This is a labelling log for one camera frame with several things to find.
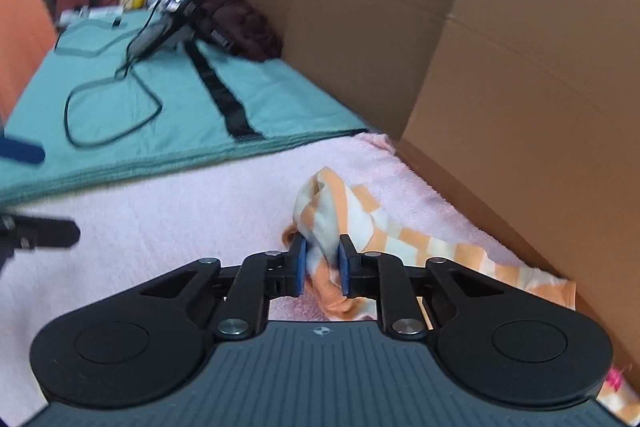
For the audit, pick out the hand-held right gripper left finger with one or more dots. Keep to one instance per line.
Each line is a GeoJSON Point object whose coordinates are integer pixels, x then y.
{"type": "Point", "coordinates": [298, 267]}

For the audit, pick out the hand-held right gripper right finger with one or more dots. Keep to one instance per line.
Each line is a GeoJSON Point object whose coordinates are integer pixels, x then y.
{"type": "Point", "coordinates": [345, 267]}

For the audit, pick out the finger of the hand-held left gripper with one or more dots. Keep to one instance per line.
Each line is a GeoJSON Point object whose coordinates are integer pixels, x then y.
{"type": "Point", "coordinates": [20, 150]}
{"type": "Point", "coordinates": [40, 233]}

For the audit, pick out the orange white striped shirt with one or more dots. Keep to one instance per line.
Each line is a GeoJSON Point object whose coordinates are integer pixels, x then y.
{"type": "Point", "coordinates": [325, 207]}

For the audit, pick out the orange cloth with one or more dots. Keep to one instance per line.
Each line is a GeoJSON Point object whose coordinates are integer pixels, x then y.
{"type": "Point", "coordinates": [22, 42]}

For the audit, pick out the pink terry blanket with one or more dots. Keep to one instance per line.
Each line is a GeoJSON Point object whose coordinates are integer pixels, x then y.
{"type": "Point", "coordinates": [175, 217]}

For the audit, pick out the teal green blanket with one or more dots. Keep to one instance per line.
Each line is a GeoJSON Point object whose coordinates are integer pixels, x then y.
{"type": "Point", "coordinates": [175, 107]}

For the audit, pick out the black silver device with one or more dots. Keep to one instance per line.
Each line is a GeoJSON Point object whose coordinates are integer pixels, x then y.
{"type": "Point", "coordinates": [155, 34]}

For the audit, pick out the large brown cardboard box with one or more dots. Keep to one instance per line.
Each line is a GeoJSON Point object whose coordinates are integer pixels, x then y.
{"type": "Point", "coordinates": [350, 32]}
{"type": "Point", "coordinates": [540, 107]}

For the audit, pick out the dark brown cloth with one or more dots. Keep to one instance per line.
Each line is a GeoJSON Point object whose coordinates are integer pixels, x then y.
{"type": "Point", "coordinates": [245, 27]}

